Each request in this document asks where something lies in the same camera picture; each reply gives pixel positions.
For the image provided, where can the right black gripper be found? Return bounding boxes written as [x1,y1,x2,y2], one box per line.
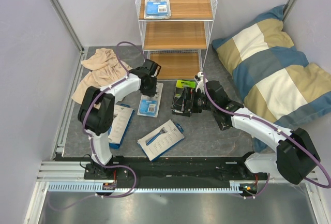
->
[170,87,216,113]

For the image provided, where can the Gillette razor white card pack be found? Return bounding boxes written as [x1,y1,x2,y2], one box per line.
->
[137,83,163,118]

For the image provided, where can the harry's razor box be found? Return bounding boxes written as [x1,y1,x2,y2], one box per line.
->
[108,103,134,150]
[137,120,185,161]

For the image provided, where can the blue Gillette razor blister pack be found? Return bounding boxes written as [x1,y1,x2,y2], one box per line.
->
[144,0,171,20]

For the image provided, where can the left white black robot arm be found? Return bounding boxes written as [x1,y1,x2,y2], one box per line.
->
[78,59,161,179]

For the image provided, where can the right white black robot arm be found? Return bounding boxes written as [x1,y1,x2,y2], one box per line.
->
[171,80,320,185]

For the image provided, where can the black green Gillette razor box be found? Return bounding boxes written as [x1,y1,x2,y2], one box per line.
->
[171,80,196,117]

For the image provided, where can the black green razor box portrait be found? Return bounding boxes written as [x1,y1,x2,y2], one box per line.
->
[213,111,233,131]

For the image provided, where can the beige crumpled cloth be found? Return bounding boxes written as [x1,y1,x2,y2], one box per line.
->
[71,48,126,104]

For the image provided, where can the blue beige checkered pillow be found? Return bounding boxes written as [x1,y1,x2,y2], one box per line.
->
[212,4,331,152]

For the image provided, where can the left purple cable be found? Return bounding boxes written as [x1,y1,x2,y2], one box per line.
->
[48,41,145,211]

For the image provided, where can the purple cable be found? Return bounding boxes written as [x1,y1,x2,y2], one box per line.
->
[48,41,145,211]
[201,71,331,201]

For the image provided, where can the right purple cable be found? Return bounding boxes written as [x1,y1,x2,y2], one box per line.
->
[201,71,331,201]

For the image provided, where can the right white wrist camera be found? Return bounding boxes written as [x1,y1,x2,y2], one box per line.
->
[194,71,204,94]

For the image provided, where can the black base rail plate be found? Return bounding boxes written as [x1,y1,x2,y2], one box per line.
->
[84,155,267,188]

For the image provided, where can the white wire wooden shelf unit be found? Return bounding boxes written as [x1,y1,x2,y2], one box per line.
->
[135,0,218,80]

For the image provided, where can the light blue slotted cable duct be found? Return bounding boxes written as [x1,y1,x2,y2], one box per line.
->
[48,181,249,193]

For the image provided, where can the aluminium frame rail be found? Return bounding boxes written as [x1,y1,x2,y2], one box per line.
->
[49,0,84,53]

